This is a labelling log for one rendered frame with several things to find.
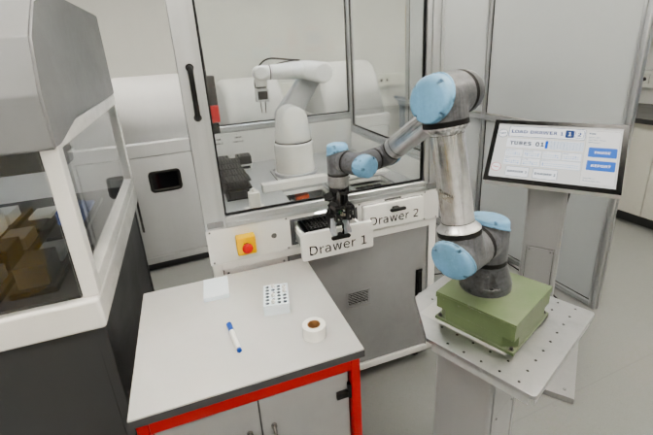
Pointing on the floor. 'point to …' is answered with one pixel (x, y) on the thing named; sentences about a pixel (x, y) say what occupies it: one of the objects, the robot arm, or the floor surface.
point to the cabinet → (372, 287)
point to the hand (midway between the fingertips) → (339, 234)
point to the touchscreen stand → (547, 268)
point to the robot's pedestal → (467, 397)
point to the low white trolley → (245, 361)
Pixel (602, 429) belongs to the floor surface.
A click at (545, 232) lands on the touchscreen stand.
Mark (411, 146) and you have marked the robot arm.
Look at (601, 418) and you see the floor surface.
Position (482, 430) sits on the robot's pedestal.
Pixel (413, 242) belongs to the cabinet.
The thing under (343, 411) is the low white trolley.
